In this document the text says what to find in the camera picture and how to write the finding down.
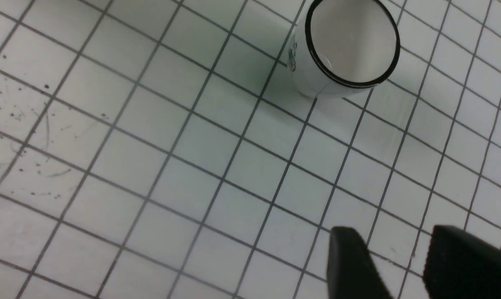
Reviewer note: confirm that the white cup black rim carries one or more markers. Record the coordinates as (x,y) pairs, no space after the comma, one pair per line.
(343,47)

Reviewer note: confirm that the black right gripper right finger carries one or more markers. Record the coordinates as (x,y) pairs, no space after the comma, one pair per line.
(460,265)

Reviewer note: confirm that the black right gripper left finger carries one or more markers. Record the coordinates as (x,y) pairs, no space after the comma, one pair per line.
(351,273)

